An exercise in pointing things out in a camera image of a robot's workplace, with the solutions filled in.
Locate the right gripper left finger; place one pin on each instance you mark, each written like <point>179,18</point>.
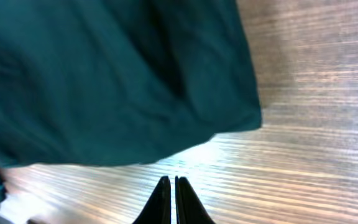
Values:
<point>157,210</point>

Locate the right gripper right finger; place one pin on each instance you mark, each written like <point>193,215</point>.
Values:
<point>189,209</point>

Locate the black shorts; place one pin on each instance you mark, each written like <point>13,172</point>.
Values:
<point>115,83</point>

